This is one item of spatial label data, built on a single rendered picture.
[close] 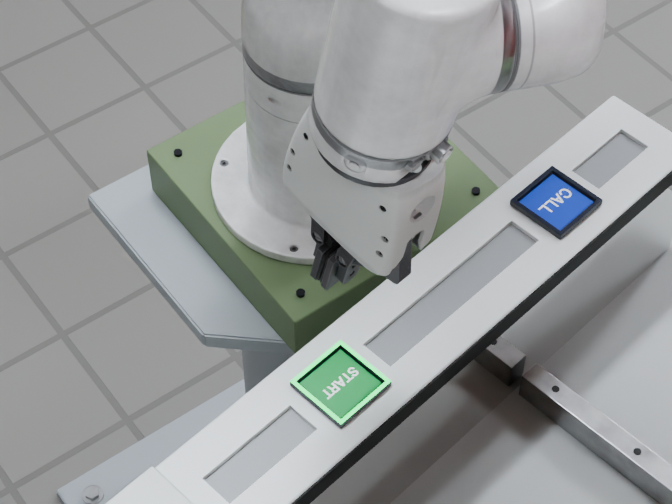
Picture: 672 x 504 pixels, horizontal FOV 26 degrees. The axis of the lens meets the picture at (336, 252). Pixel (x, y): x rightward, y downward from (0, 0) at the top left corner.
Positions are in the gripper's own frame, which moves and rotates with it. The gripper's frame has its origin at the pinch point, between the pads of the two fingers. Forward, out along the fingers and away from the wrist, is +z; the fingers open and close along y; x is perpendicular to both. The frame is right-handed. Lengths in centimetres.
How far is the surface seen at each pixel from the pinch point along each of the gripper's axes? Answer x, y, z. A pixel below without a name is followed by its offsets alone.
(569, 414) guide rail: -17.0, -16.4, 23.9
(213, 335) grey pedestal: -2.4, 11.7, 32.9
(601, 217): -27.6, -7.2, 14.4
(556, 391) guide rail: -17.8, -14.2, 24.0
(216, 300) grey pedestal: -5.2, 14.3, 33.3
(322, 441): 4.5, -6.1, 14.6
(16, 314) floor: -18, 66, 128
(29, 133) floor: -45, 96, 135
